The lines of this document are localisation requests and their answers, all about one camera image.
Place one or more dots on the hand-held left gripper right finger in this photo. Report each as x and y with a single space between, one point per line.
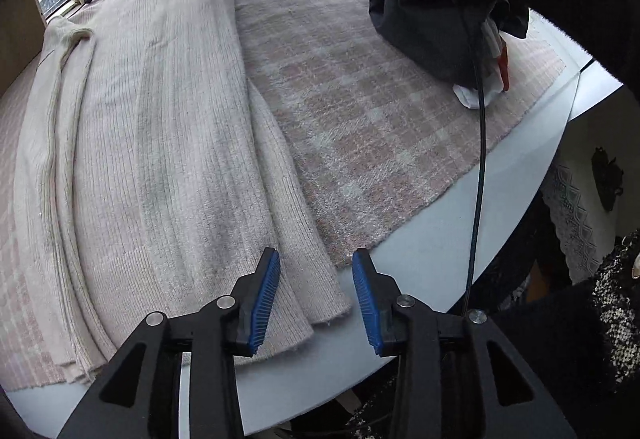
364 299

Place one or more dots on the white lace cloth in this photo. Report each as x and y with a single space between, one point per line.
575 229

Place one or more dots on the beige ribbed knit sweater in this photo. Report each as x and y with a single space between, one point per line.
165 144

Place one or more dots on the crumpled dark grey garment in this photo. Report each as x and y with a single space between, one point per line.
425 19

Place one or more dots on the person's black tweed jacket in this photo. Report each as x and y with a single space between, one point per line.
575 344

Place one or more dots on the large light brown wooden board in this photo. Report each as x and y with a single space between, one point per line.
17 29

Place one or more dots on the pink plaid blanket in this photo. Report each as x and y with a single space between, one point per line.
380 119

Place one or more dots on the white garment with red trim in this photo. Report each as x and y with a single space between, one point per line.
470 94

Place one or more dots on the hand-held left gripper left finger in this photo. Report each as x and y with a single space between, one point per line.
265 299

